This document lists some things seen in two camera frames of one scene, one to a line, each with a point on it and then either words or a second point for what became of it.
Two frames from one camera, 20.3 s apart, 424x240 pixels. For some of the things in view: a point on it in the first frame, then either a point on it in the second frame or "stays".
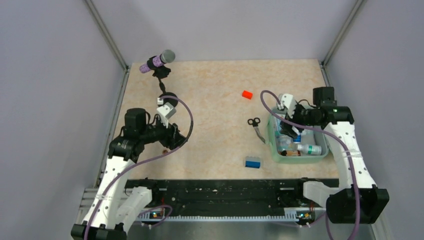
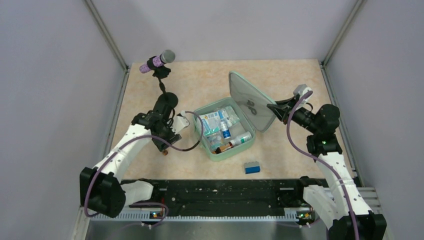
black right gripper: x=287 y=129 → x=283 y=108
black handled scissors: x=255 y=122 → x=250 y=107
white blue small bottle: x=297 y=139 → x=225 y=129
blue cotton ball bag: x=277 y=122 → x=210 y=123
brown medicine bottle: x=285 y=153 → x=219 y=149
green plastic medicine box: x=277 y=158 → x=223 y=129
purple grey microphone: x=166 y=56 stays
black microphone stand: x=160 y=72 stays
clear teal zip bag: x=282 y=141 → x=215 y=140
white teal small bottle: x=309 y=149 → x=241 y=139
